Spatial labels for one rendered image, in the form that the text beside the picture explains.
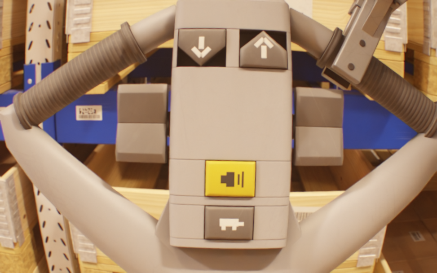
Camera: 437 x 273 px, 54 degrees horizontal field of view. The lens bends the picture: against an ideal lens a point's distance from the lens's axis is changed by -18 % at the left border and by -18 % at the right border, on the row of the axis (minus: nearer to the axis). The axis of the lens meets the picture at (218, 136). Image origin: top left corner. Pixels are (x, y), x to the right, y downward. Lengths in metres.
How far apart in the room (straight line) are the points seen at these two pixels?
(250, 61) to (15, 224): 1.06
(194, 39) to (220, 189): 0.11
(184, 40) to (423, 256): 1.64
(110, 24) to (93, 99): 0.20
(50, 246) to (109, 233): 0.99
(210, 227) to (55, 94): 0.17
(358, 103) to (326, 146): 0.80
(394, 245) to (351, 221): 1.57
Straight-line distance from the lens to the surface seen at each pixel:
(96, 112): 1.20
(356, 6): 0.46
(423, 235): 2.10
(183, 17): 0.40
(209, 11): 0.40
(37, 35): 1.24
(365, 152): 3.42
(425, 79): 1.24
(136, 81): 2.46
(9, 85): 1.34
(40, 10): 1.23
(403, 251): 1.94
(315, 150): 0.39
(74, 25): 1.13
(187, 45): 0.39
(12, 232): 1.35
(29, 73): 1.25
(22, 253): 1.41
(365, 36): 0.40
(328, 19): 1.10
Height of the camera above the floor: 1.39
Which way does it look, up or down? 15 degrees down
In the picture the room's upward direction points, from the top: 1 degrees clockwise
